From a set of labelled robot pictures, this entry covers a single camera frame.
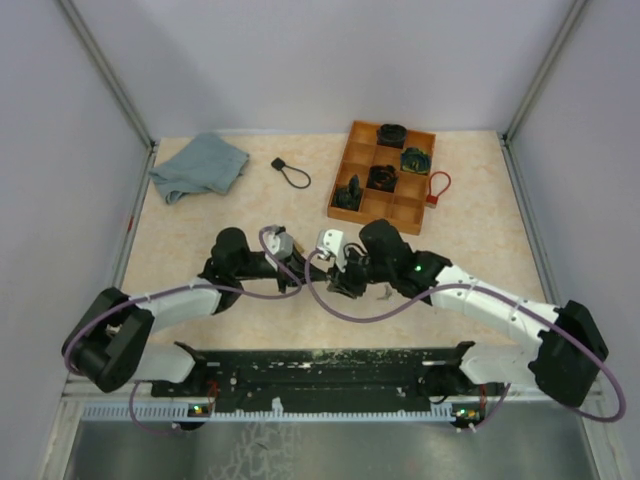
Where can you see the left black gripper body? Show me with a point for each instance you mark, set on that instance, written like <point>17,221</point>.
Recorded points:
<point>284,274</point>

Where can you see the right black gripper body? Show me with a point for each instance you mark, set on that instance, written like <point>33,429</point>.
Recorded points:
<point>358,274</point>

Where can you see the brass padlock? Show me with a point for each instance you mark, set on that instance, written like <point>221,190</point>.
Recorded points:
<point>299,247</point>

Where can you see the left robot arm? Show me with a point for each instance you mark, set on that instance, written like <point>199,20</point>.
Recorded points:
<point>110,344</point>

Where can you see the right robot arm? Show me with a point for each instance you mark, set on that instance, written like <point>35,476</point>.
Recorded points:
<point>557,349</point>

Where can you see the wooden compartment tray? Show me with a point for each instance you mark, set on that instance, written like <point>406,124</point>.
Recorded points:
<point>385,180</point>

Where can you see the blue folded cloth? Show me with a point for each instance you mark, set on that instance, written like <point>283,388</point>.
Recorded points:
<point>207,164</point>

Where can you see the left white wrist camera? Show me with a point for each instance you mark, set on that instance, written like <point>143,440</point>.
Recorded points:
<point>276,243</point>

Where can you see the red cable lock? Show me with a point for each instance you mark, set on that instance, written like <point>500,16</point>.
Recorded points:
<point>439,184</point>

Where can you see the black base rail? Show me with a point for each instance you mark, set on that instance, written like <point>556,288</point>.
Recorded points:
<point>429,372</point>

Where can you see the white toothed cable duct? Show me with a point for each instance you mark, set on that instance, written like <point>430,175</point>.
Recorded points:
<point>276,410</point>

